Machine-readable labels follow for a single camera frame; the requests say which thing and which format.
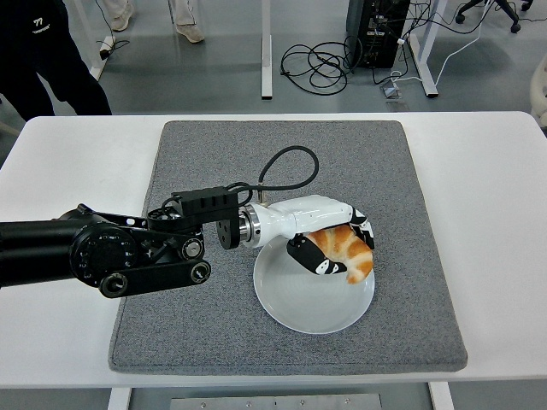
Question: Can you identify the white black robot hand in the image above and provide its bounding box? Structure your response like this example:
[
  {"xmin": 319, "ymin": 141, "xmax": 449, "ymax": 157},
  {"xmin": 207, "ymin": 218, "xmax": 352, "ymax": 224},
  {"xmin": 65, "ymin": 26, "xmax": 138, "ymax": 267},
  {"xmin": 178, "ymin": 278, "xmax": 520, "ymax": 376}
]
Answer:
[{"xmin": 250, "ymin": 195, "xmax": 377, "ymax": 277}]

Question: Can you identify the golden croissant bread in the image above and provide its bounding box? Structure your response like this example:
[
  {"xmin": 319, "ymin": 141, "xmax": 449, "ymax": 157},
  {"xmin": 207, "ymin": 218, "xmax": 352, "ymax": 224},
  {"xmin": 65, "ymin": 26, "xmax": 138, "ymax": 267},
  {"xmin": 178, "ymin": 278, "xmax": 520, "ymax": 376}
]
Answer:
[{"xmin": 307, "ymin": 225, "xmax": 375, "ymax": 285}]

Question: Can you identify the pale grey round plate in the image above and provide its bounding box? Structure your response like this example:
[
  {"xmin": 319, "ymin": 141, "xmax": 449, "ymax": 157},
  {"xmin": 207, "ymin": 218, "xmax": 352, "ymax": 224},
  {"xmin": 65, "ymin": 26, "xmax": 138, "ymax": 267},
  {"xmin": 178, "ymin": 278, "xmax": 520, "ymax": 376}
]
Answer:
[{"xmin": 253, "ymin": 232, "xmax": 377, "ymax": 335}]

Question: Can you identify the grey metal plate with screws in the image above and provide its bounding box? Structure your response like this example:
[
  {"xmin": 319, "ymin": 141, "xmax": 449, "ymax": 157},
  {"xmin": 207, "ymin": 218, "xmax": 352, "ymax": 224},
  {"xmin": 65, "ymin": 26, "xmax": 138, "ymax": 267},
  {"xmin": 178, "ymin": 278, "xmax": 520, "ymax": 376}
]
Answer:
[{"xmin": 169, "ymin": 392, "xmax": 384, "ymax": 410}]

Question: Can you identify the metal floor socket box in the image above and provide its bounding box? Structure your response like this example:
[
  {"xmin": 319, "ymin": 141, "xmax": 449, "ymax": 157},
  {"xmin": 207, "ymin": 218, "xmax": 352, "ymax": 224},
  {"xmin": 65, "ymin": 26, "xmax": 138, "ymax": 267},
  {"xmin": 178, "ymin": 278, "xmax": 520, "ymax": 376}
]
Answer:
[{"xmin": 379, "ymin": 83, "xmax": 405, "ymax": 103}]

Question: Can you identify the grey fabric mat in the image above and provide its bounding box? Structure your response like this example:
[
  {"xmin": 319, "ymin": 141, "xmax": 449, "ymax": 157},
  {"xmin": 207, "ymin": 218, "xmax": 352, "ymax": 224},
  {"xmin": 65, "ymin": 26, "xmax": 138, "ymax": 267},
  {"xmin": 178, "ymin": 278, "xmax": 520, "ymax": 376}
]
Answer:
[{"xmin": 106, "ymin": 120, "xmax": 469, "ymax": 373}]

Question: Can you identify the white desk leg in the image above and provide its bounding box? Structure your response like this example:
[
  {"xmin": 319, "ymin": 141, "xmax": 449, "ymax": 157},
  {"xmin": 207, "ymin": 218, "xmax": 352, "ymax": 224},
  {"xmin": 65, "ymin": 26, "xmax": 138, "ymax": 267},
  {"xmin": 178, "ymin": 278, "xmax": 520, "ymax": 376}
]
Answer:
[
  {"xmin": 408, "ymin": 0, "xmax": 441, "ymax": 99},
  {"xmin": 259, "ymin": 0, "xmax": 274, "ymax": 102},
  {"xmin": 63, "ymin": 0, "xmax": 108, "ymax": 82}
]

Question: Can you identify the black computer tower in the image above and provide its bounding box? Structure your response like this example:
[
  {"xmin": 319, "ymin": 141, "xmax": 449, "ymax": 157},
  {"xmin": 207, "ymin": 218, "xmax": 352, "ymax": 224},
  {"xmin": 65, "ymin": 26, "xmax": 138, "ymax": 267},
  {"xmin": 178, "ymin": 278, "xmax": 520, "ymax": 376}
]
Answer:
[{"xmin": 344, "ymin": 0, "xmax": 411, "ymax": 70}]

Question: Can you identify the person in light trousers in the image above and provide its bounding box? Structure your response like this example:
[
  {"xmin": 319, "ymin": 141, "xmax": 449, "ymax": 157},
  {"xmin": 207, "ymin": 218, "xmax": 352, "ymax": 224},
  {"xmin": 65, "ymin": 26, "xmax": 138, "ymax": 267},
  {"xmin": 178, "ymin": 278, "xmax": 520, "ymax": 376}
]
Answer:
[{"xmin": 103, "ymin": 0, "xmax": 206, "ymax": 44}]

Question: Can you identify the white table leg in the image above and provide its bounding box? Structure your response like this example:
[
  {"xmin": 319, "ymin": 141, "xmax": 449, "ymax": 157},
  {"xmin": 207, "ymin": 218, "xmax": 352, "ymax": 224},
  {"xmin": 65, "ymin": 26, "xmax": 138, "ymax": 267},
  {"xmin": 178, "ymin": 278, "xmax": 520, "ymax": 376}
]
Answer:
[
  {"xmin": 428, "ymin": 382, "xmax": 455, "ymax": 410},
  {"xmin": 106, "ymin": 387, "xmax": 132, "ymax": 410}
]

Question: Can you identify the white power strip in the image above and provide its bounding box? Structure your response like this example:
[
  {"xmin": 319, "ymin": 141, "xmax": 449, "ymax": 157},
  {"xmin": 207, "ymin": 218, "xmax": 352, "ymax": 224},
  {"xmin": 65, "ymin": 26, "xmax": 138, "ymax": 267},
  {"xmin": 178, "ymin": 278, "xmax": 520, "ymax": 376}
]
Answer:
[{"xmin": 98, "ymin": 35, "xmax": 116, "ymax": 60}]

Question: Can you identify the black office chair base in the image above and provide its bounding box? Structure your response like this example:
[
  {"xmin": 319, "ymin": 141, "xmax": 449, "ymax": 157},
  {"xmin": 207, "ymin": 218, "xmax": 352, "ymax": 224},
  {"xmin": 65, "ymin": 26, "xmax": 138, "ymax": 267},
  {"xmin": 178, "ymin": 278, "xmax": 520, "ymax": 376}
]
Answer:
[{"xmin": 454, "ymin": 0, "xmax": 535, "ymax": 34}]

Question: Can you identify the person in black clothing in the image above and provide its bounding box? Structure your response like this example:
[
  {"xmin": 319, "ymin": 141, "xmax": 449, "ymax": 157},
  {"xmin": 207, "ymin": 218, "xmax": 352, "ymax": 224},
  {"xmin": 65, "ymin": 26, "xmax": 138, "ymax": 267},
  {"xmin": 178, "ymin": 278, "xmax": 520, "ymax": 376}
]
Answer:
[{"xmin": 0, "ymin": 0, "xmax": 113, "ymax": 116}]

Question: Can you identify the coiled black floor cable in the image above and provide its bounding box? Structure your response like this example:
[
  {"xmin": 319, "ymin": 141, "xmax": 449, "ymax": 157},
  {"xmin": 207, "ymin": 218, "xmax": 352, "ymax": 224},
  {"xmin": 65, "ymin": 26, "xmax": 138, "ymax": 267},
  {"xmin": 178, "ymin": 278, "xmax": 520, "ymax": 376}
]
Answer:
[{"xmin": 280, "ymin": 36, "xmax": 358, "ymax": 95}]

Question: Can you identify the white cable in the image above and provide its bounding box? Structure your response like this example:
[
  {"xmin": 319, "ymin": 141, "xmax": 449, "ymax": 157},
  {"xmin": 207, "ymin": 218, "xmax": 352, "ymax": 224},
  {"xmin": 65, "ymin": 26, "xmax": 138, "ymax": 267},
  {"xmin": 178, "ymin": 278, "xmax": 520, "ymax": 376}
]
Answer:
[{"xmin": 389, "ymin": 0, "xmax": 491, "ymax": 85}]

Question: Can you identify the white curved frame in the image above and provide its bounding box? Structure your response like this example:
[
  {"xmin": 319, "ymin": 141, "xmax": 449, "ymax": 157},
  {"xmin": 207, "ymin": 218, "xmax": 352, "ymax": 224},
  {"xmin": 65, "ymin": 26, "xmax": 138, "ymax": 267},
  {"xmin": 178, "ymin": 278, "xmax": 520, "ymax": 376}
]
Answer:
[{"xmin": 529, "ymin": 55, "xmax": 547, "ymax": 127}]

